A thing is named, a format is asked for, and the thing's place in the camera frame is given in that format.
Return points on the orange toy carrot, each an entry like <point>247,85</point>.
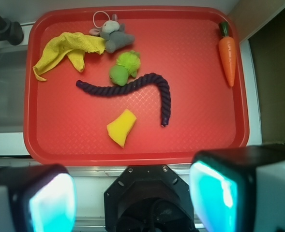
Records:
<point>228,54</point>

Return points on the yellow sponge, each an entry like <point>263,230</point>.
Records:
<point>119,128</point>

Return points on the green plush animal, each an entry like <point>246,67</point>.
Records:
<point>127,64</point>

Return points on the grey faucet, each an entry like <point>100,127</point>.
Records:
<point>11,31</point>

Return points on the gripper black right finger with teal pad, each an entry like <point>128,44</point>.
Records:
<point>240,189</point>

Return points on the grey plush mouse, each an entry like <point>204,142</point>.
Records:
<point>113,34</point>

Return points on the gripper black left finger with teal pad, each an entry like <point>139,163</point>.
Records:
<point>37,199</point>

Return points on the grey sink basin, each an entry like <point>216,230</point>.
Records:
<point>12,88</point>

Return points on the red plastic tray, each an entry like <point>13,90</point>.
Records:
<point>63,124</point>

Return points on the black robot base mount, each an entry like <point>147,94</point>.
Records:
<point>149,199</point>

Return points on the yellow cloth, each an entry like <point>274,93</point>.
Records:
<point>74,46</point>

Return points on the brown cardboard panel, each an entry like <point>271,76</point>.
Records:
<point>261,28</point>

